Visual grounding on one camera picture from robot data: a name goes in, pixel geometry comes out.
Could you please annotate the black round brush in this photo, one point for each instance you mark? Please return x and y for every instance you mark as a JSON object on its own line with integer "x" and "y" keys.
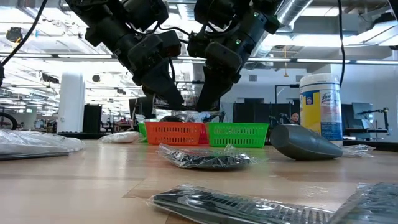
{"x": 172, "y": 119}
{"x": 205, "y": 160}

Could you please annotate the black background monitor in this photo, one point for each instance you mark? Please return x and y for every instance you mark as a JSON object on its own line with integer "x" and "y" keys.
{"x": 140, "y": 107}

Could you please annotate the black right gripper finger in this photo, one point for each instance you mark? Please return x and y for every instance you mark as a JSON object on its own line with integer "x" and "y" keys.
{"x": 216, "y": 90}

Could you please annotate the black bicycle wheel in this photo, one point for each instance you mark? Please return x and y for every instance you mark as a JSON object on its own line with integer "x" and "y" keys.
{"x": 6, "y": 116}

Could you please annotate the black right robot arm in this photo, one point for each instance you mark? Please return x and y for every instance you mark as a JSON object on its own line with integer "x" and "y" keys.
{"x": 248, "y": 21}

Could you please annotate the green plastic slotted basket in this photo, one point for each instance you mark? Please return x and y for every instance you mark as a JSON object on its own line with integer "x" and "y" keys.
{"x": 237, "y": 135}
{"x": 141, "y": 130}

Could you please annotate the silver nail clipper in bag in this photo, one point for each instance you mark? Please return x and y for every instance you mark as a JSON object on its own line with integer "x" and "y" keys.
{"x": 357, "y": 151}

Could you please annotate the black tall cabinet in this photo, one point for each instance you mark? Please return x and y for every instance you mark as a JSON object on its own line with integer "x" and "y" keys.
{"x": 92, "y": 119}

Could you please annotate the white printed pouch clear bag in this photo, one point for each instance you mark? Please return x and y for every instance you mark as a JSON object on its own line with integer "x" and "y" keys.
{"x": 46, "y": 140}
{"x": 121, "y": 137}

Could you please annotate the person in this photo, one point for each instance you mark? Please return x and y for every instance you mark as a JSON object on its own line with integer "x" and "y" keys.
{"x": 294, "y": 118}

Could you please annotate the orange plastic slotted basket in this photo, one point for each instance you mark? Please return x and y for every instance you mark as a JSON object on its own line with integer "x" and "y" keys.
{"x": 174, "y": 133}

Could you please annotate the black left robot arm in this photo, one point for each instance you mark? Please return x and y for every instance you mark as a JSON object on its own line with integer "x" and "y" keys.
{"x": 109, "y": 18}

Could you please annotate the white round pillar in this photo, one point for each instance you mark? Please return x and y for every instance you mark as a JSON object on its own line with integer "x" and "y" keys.
{"x": 71, "y": 102}

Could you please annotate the dark grey deodorant stick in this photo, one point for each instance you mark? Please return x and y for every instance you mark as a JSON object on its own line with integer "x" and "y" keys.
{"x": 304, "y": 143}

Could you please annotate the black aluminium rig frame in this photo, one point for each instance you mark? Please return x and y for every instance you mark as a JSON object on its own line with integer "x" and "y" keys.
{"x": 81, "y": 136}

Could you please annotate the silver ceiling duct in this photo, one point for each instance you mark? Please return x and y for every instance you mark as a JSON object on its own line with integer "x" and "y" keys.
{"x": 292, "y": 12}

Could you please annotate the yellow disinfectant wipes canister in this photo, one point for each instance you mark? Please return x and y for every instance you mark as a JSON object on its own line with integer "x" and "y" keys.
{"x": 320, "y": 105}

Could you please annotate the dark office partition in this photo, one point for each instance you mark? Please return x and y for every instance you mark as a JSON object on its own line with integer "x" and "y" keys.
{"x": 255, "y": 113}

